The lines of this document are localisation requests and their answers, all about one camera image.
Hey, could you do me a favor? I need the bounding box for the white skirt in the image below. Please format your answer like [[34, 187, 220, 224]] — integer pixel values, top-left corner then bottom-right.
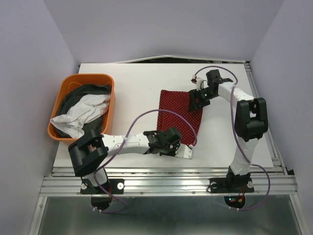
[[50, 94, 111, 139]]

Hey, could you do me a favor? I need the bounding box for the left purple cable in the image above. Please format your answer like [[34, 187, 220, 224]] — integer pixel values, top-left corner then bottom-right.
[[91, 109, 199, 213]]

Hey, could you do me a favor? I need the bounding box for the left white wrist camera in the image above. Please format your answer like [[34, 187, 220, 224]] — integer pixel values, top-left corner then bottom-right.
[[175, 144, 194, 160]]

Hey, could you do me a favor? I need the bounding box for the orange plastic bin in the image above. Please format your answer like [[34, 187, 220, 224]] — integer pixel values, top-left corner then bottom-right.
[[47, 73, 115, 144]]

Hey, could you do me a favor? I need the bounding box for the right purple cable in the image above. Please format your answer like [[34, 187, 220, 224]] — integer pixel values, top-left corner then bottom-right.
[[190, 66, 271, 212]]

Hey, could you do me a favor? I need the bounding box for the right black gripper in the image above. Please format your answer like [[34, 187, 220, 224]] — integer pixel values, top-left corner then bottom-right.
[[187, 87, 217, 112]]

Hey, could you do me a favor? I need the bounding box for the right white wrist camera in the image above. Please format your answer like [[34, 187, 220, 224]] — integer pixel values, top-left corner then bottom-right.
[[191, 75, 206, 91]]

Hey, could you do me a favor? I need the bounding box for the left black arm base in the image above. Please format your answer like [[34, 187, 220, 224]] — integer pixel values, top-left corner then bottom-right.
[[80, 178, 125, 195]]

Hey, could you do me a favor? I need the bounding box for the purple cable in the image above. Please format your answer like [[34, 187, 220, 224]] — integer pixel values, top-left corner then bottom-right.
[[190, 66, 271, 212], [91, 109, 199, 213]]

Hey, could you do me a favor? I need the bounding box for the dark grey dotted skirt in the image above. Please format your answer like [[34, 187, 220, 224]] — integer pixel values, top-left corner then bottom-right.
[[53, 84, 112, 138]]

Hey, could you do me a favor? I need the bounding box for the red polka dot skirt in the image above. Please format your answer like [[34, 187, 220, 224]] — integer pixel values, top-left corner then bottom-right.
[[156, 90, 202, 145]]

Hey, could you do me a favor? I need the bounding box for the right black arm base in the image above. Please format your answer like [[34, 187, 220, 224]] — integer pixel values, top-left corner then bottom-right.
[[207, 173, 254, 194]]

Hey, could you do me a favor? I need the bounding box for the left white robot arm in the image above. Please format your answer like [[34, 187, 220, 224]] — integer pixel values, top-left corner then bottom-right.
[[68, 127, 192, 193]]

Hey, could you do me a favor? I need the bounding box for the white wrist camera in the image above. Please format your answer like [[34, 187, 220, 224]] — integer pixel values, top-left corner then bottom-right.
[[191, 75, 206, 91], [175, 144, 194, 160]]

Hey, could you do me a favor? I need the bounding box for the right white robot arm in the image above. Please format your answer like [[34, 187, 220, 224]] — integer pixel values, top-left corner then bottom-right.
[[189, 66, 268, 193]]

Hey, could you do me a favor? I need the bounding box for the aluminium mounting rail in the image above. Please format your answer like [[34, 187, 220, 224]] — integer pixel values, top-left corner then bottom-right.
[[40, 167, 298, 197]]

